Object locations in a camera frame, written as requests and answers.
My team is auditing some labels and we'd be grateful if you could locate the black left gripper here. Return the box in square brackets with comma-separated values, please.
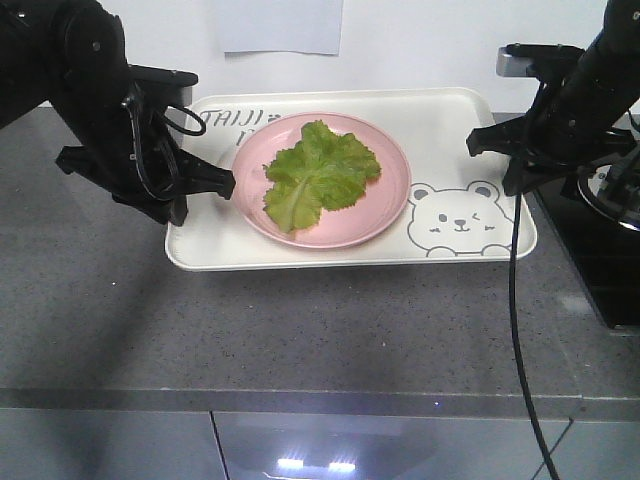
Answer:
[54, 64, 237, 227]

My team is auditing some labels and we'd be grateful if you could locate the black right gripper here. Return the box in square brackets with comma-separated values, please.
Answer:
[466, 116, 637, 196]

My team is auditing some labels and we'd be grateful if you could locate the green lettuce leaf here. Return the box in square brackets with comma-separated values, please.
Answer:
[263, 120, 382, 234]

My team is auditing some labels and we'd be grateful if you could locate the pink round plate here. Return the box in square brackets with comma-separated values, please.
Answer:
[232, 112, 411, 249]

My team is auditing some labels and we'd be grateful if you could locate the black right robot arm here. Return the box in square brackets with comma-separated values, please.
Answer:
[466, 0, 639, 196]

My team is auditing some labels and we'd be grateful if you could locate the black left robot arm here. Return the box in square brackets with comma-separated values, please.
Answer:
[1, 1, 235, 226]

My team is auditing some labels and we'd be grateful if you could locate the white paper sheet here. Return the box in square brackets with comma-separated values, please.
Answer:
[213, 0, 343, 56]

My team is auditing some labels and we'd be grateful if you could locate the grey left cabinet door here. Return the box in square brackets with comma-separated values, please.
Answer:
[1, 408, 225, 479]

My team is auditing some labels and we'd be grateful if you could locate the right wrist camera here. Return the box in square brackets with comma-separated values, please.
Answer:
[496, 43, 584, 80]

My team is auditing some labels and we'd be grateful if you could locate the black hanging cable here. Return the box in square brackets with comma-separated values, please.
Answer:
[507, 79, 561, 480]

